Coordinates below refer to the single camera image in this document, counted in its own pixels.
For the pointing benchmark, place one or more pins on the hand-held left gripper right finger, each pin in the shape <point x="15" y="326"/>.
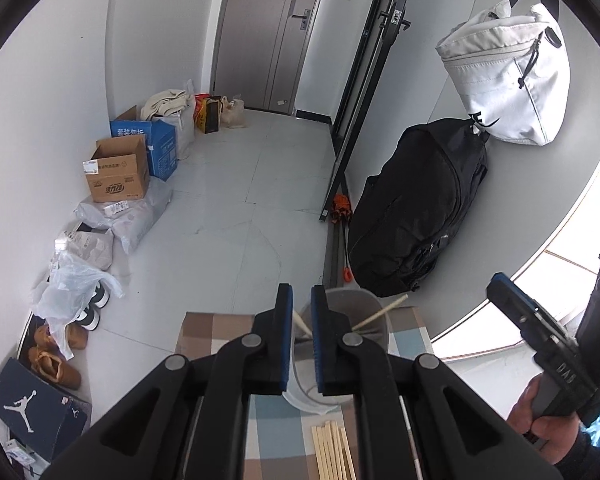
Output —
<point x="318" y="345"/>

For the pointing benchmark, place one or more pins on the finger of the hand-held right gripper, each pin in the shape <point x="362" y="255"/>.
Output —
<point x="512" y="300"/>

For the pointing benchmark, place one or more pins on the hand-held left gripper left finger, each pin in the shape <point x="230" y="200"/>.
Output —
<point x="285" y="345"/>

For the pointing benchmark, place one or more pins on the wooden chopstick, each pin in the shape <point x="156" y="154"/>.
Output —
<point x="385" y="310"/>
<point x="302" y="325"/>

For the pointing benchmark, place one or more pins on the grey utensil cup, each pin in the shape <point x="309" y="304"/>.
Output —
<point x="347" y="305"/>

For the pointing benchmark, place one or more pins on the pile of wooden chopsticks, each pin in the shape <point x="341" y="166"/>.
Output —
<point x="330" y="450"/>

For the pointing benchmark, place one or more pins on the person's right forearm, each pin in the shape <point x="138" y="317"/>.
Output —
<point x="580" y="460"/>

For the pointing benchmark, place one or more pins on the white shoulder bag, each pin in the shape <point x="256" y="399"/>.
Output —
<point x="505" y="75"/>

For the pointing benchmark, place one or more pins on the person's right hand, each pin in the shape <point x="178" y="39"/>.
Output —
<point x="545" y="430"/>

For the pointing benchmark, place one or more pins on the checkered tablecloth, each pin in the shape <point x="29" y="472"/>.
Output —
<point x="205" y="330"/>

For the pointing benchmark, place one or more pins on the black backpack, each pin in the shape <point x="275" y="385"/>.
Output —
<point x="420" y="200"/>

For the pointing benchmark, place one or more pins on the orange black item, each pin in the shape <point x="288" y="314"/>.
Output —
<point x="341" y="208"/>

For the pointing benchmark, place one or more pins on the black white shoe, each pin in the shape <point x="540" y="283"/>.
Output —
<point x="102" y="296"/>
<point x="89" y="320"/>

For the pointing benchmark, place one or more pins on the grey plastic parcel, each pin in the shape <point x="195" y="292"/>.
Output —
<point x="135" y="215"/>

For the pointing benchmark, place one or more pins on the brown boot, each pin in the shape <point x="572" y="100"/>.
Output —
<point x="55" y="367"/>
<point x="77" y="337"/>

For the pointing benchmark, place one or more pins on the white plastic bag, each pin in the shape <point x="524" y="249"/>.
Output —
<point x="67" y="290"/>

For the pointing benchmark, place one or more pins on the blue cardboard box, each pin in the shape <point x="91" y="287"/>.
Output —
<point x="162" y="150"/>

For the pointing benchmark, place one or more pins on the white sack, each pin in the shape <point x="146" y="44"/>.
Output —
<point x="185" y="130"/>

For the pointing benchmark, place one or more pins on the beige plastic bag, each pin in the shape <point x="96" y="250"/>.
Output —
<point x="232" y="112"/>

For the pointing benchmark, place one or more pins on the brown cardboard box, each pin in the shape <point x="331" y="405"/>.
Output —
<point x="120" y="170"/>

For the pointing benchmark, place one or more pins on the yellow black paper bag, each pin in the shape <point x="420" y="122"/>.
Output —
<point x="212" y="115"/>

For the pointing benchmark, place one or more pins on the red bag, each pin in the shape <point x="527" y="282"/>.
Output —
<point x="200" y="110"/>

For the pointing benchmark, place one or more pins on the navy shoe box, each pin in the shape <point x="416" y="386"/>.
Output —
<point x="30" y="405"/>

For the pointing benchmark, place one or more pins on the beige cloth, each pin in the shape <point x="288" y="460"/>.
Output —
<point x="165" y="102"/>

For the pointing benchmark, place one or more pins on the black framed glass door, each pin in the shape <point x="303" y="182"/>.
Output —
<point x="375" y="60"/>

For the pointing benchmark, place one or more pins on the grey door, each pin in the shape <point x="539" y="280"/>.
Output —
<point x="260" y="35"/>

